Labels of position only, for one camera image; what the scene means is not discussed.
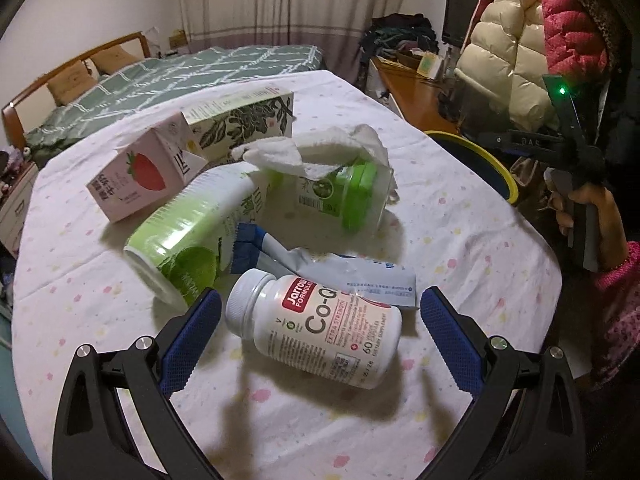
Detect wooden headboard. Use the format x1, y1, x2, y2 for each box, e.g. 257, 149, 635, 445
0, 31, 151, 148

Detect yellow rim dark bin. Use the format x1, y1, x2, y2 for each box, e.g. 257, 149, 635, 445
424, 130, 519, 206

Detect small green white box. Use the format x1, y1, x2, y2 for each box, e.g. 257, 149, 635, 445
417, 52, 443, 81

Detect green label drink bottle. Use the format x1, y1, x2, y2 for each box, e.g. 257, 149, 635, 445
124, 162, 281, 308

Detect person's right hand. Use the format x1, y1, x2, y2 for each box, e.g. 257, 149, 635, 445
555, 186, 630, 272

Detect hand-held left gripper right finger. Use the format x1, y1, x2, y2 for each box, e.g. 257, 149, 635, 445
420, 286, 586, 480

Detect blue white foil packet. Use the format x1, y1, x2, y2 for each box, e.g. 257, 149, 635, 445
231, 223, 418, 309

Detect bed with green checked quilt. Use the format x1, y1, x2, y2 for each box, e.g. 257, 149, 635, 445
22, 44, 326, 153

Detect black monitor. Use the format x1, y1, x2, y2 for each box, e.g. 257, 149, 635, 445
442, 0, 496, 48

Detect brown pillow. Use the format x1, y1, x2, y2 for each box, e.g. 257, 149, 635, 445
47, 62, 94, 106
92, 45, 139, 74

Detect red puffer jacket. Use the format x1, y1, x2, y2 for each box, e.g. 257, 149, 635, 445
540, 0, 613, 67

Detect wooden cabinet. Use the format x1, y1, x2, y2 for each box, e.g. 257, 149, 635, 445
370, 55, 463, 136

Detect white paper towel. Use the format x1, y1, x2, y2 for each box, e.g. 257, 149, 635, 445
231, 124, 391, 181

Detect leaf print paper box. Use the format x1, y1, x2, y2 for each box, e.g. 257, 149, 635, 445
180, 85, 295, 166

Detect cream puffer jacket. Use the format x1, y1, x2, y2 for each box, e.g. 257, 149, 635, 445
455, 0, 561, 133

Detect white supplement bottle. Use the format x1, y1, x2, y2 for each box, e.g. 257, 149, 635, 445
225, 268, 403, 391

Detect pile of dark clothes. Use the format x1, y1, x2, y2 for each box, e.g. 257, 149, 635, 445
362, 12, 441, 61

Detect striped curtain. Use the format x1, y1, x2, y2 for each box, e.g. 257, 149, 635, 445
177, 0, 451, 88

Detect pink strawberry milk carton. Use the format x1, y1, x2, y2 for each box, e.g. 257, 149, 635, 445
86, 112, 208, 224

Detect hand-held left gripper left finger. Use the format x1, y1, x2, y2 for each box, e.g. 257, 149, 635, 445
52, 287, 223, 480

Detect clear jar with green lid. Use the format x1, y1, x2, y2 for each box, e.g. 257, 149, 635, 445
295, 157, 398, 231

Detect white nightstand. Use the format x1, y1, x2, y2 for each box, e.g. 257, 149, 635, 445
0, 150, 41, 257

